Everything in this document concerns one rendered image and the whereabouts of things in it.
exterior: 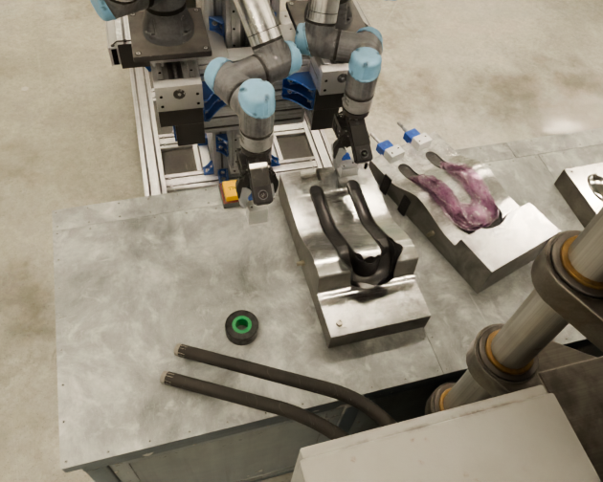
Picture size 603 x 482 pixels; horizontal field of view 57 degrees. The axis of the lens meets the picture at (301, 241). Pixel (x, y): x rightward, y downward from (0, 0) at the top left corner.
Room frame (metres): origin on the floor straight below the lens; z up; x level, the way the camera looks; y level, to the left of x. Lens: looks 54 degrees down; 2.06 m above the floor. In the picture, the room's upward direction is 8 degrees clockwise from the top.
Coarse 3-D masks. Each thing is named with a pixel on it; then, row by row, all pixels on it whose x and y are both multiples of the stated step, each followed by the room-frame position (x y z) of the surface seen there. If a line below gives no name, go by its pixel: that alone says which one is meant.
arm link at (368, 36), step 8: (344, 32) 1.24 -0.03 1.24; (352, 32) 1.25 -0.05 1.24; (360, 32) 1.26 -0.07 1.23; (368, 32) 1.25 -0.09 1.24; (376, 32) 1.26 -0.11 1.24; (344, 40) 1.21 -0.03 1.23; (352, 40) 1.21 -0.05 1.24; (360, 40) 1.22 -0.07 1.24; (368, 40) 1.22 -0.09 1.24; (376, 40) 1.23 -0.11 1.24; (344, 48) 1.20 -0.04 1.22; (352, 48) 1.20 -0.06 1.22; (376, 48) 1.20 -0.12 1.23; (336, 56) 1.20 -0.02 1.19; (344, 56) 1.20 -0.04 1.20
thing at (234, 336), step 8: (240, 312) 0.64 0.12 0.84; (248, 312) 0.64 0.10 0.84; (232, 320) 0.61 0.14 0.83; (240, 320) 0.62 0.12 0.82; (248, 320) 0.62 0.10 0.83; (256, 320) 0.62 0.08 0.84; (232, 328) 0.59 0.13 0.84; (248, 328) 0.60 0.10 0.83; (256, 328) 0.60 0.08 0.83; (232, 336) 0.57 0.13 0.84; (240, 336) 0.58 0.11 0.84; (248, 336) 0.58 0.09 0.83; (256, 336) 0.59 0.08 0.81; (240, 344) 0.57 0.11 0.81
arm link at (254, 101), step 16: (256, 80) 0.93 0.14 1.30; (240, 96) 0.89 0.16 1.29; (256, 96) 0.88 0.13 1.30; (272, 96) 0.90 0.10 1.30; (240, 112) 0.88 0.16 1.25; (256, 112) 0.87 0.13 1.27; (272, 112) 0.89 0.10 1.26; (240, 128) 0.88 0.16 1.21; (256, 128) 0.87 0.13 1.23; (272, 128) 0.90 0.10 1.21
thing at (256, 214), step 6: (252, 198) 0.91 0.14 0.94; (252, 204) 0.88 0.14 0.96; (246, 210) 0.88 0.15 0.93; (252, 210) 0.86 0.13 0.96; (258, 210) 0.86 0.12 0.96; (264, 210) 0.87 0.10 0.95; (252, 216) 0.86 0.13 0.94; (258, 216) 0.86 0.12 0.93; (264, 216) 0.87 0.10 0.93; (252, 222) 0.86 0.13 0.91; (258, 222) 0.86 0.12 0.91
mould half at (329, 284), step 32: (288, 192) 0.99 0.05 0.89; (288, 224) 0.95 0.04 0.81; (320, 224) 0.91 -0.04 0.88; (352, 224) 0.92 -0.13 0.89; (384, 224) 0.93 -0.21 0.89; (320, 256) 0.77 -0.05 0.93; (416, 256) 0.81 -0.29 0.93; (320, 288) 0.71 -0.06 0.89; (352, 288) 0.73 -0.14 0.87; (384, 288) 0.75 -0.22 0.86; (416, 288) 0.77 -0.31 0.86; (320, 320) 0.66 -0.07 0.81; (352, 320) 0.65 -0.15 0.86; (384, 320) 0.66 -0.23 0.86; (416, 320) 0.68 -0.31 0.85
